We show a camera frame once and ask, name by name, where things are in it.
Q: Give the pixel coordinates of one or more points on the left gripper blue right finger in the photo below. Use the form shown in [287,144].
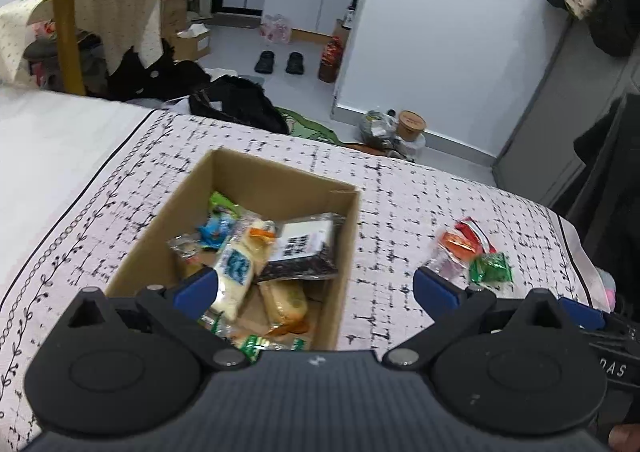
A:
[436,296]

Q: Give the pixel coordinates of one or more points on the black coat on chair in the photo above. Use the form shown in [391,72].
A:
[602,202]

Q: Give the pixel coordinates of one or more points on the left black slipper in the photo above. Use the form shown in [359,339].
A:
[265,63]

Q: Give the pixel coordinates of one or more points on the white black rice cake packet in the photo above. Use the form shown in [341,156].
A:
[305,248]

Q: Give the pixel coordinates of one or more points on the brown cardboard box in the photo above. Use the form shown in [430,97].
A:
[266,190]

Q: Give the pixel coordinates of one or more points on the black clothes pile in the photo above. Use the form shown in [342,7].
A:
[164,80]

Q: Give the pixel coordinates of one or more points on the blue candy packet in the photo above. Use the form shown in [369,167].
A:
[216,230]

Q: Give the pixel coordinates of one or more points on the pink plastic bag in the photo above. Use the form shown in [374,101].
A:
[275,29]

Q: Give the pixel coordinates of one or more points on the orange biscuit stick packet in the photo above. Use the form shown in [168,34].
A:
[262,235]

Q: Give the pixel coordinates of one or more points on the spray bottle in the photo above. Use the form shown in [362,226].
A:
[350,13]

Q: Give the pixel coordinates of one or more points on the yellow leg side table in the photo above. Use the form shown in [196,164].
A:
[68,52]

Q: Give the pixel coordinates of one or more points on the right hand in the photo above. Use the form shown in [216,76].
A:
[625,438]

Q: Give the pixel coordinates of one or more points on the green cookie packet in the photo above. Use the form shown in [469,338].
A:
[286,307]

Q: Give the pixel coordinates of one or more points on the dotted cream tablecloth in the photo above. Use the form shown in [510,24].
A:
[121,25]

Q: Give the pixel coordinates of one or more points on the green floor mat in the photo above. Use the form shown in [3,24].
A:
[304,128]

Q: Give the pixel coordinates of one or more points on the bright green snack packet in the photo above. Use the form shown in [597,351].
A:
[218,203]

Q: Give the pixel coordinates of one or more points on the pink grey plush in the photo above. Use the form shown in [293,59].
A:
[606,291]

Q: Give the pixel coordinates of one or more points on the orange jelly packet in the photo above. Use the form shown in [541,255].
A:
[459,246]

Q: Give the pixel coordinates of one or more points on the small cardboard box on floor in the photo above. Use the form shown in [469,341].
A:
[192,43]

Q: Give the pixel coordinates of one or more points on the black backpack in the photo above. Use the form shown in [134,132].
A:
[237,100]

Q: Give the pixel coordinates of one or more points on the white blue bread packet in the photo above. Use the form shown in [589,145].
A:
[238,262]

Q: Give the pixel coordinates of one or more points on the silver black snack bar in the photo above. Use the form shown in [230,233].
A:
[186,249]

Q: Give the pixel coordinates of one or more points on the red snack packet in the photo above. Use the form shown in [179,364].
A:
[472,231]

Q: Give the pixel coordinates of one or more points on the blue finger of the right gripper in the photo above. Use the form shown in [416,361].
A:
[588,318]

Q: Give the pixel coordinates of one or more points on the dark green snack packet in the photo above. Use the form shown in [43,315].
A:
[491,268]

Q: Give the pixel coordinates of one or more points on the black slipper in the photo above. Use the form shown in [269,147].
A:
[265,63]
[295,64]

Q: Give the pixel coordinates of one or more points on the right black slipper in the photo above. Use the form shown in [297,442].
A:
[295,64]

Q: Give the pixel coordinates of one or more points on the grey door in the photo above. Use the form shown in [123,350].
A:
[539,160]

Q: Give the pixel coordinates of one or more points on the purple snack packet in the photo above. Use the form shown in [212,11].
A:
[443,262]

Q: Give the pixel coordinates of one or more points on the dark red bottle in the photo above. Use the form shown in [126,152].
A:
[331,60]

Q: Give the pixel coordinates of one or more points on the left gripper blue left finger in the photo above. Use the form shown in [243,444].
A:
[196,293]

